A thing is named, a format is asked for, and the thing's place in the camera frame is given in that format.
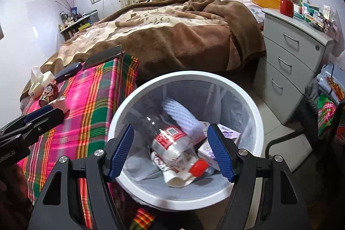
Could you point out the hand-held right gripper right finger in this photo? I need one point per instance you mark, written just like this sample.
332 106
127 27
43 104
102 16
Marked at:
219 149

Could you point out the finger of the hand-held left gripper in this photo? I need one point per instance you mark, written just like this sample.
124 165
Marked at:
45 125
35 114

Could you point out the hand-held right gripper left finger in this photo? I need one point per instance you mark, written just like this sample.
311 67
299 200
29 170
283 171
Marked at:
121 154

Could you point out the purple and white box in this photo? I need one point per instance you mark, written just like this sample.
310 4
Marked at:
231 134

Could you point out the white foam fruit net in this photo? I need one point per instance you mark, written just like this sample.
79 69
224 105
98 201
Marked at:
183 116

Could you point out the clear bottle with red label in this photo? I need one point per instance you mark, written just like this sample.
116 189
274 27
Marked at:
169 141

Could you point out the red and white carton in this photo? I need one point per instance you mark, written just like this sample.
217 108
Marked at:
175 178

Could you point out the white round trash bin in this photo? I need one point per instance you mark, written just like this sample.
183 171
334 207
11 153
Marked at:
188 76

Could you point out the person's left forearm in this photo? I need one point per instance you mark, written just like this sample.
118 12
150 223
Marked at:
10 192

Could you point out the cartoon face drink can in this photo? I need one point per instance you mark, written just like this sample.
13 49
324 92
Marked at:
48 94

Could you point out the soft tissue pack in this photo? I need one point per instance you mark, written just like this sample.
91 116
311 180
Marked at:
40 79

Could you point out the pink plaid cloth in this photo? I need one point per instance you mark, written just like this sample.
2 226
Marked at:
89 100

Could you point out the dark blue glasses case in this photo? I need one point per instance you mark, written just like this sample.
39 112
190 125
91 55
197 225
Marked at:
68 71

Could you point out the black chair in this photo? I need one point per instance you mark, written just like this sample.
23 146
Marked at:
285 138

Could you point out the black smartphone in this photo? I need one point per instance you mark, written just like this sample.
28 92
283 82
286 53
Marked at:
103 56

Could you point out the cluttered low shelf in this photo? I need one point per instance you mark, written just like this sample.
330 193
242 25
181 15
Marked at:
72 28

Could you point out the pile of clothes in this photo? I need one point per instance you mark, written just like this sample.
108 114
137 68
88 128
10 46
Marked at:
328 108

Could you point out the dried flower branches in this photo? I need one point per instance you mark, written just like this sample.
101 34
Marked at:
68 1

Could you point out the brown printed blanket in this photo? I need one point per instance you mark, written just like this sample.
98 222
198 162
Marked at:
175 38

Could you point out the grey drawer cabinet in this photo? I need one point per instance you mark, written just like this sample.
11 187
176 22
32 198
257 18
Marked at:
296 57

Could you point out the pale floral bed sheet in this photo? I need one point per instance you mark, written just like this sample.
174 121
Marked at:
250 7

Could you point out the red jar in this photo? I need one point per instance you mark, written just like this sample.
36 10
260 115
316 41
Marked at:
286 7

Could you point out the pile of small boxes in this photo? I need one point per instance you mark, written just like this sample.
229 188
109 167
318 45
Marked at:
315 14

